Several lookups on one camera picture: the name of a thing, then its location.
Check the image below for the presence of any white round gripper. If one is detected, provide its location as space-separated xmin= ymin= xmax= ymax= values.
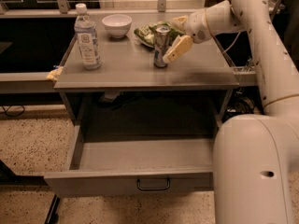
xmin=163 ymin=9 xmax=213 ymax=63

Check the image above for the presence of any silver blue redbull can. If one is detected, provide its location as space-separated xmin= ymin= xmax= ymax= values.
xmin=153 ymin=25 xmax=170 ymax=68

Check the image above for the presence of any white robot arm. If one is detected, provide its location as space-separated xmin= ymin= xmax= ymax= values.
xmin=163 ymin=0 xmax=299 ymax=224

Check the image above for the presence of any grey open top drawer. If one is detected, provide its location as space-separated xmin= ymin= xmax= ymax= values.
xmin=45 ymin=122 xmax=213 ymax=198

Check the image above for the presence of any green chip bag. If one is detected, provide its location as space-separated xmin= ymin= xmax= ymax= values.
xmin=134 ymin=21 xmax=184 ymax=48

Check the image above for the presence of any white ceramic bowl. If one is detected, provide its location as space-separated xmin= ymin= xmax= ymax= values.
xmin=102 ymin=14 xmax=132 ymax=38

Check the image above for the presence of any clear plastic water bottle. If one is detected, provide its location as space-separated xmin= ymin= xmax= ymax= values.
xmin=74 ymin=3 xmax=101 ymax=70

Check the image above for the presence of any yellow tape piece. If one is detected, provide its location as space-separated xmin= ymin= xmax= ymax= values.
xmin=47 ymin=66 xmax=64 ymax=82

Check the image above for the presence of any white power cable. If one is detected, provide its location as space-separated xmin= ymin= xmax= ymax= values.
xmin=221 ymin=31 xmax=242 ymax=55

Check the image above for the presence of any grey metal cabinet frame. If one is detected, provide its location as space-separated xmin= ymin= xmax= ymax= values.
xmin=54 ymin=12 xmax=241 ymax=129

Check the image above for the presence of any black cable bundle on floor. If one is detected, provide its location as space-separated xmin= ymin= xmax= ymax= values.
xmin=227 ymin=95 xmax=256 ymax=119

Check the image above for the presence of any black drawer handle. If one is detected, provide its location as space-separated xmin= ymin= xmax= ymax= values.
xmin=136 ymin=178 xmax=171 ymax=191

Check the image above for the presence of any black floor cable left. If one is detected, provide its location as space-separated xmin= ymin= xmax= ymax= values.
xmin=0 ymin=105 xmax=26 ymax=118

